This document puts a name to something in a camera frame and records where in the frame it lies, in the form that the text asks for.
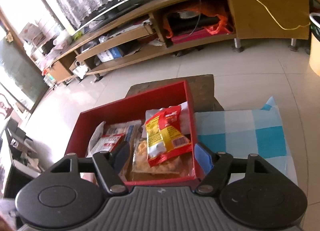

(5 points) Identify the red yellow snack packet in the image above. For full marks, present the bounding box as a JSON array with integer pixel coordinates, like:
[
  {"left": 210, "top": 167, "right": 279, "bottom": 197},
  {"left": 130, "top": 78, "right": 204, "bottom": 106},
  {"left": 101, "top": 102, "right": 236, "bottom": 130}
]
[{"left": 144, "top": 106, "right": 192, "bottom": 167}]

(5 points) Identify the clear cracker packet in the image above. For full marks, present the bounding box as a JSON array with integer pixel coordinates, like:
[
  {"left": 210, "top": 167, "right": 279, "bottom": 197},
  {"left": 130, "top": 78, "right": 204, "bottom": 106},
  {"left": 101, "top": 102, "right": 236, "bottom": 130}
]
[{"left": 125, "top": 138, "right": 194, "bottom": 181}]

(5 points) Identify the red white snack packet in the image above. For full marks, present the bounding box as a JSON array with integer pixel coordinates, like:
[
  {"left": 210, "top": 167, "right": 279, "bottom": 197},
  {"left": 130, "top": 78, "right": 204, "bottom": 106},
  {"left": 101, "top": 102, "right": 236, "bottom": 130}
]
[{"left": 88, "top": 133, "right": 125, "bottom": 157}]

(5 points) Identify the white blue snack packet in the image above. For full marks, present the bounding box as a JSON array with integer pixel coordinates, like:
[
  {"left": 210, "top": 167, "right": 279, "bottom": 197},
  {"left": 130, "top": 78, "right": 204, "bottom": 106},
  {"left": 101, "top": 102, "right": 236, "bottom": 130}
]
[{"left": 104, "top": 120, "right": 142, "bottom": 145}]

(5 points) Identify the grey newspaper-print packet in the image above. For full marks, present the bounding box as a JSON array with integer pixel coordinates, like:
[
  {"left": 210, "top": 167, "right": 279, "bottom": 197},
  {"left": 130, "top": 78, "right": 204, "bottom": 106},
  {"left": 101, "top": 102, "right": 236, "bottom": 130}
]
[{"left": 86, "top": 121, "right": 105, "bottom": 157}]

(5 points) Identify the blue white checkered tablecloth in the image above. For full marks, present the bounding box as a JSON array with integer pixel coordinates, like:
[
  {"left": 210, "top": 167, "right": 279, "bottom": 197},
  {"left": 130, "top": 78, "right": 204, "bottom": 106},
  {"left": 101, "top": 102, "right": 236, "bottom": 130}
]
[{"left": 194, "top": 97, "right": 298, "bottom": 184}]

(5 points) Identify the sausage packet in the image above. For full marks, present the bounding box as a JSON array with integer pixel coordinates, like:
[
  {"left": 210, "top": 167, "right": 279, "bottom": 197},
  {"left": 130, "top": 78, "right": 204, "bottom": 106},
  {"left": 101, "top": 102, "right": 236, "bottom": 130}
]
[{"left": 145, "top": 102, "right": 190, "bottom": 135}]

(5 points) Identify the red cardboard box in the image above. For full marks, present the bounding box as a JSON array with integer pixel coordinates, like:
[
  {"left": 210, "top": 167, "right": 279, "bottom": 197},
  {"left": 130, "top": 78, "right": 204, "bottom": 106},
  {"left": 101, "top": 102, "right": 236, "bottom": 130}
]
[{"left": 65, "top": 81, "right": 204, "bottom": 189}]

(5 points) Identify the brown floor mat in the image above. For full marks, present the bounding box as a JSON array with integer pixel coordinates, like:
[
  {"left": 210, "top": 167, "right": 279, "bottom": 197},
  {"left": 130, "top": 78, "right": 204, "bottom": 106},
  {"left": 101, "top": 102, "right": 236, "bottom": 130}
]
[{"left": 126, "top": 74, "right": 224, "bottom": 113}]

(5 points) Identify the blue white box on shelf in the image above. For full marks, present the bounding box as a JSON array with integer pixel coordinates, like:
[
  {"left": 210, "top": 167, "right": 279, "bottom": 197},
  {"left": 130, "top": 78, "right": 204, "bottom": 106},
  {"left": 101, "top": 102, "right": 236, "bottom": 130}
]
[{"left": 97, "top": 46, "right": 125, "bottom": 63}]

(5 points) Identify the orange plastic bag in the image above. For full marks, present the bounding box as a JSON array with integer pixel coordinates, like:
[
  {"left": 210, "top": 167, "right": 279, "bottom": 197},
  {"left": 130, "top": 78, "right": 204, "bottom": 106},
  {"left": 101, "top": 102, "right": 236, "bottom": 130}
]
[{"left": 162, "top": 1, "right": 234, "bottom": 39}]

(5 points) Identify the wooden TV stand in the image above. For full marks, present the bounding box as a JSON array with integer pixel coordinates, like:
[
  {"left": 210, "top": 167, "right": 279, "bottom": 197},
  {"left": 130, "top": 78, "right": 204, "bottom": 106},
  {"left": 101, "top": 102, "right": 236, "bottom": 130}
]
[{"left": 44, "top": 0, "right": 310, "bottom": 83}]

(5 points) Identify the yellow waste bin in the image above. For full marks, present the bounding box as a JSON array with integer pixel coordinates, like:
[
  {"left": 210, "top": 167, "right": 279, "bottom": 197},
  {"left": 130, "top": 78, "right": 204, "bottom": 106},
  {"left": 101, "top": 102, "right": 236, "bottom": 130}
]
[{"left": 309, "top": 12, "right": 320, "bottom": 76}]

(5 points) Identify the yellow cable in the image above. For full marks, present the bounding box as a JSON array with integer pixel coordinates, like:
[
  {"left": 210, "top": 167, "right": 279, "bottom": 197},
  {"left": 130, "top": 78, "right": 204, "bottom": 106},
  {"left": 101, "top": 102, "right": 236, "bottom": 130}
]
[{"left": 212, "top": 0, "right": 311, "bottom": 31}]

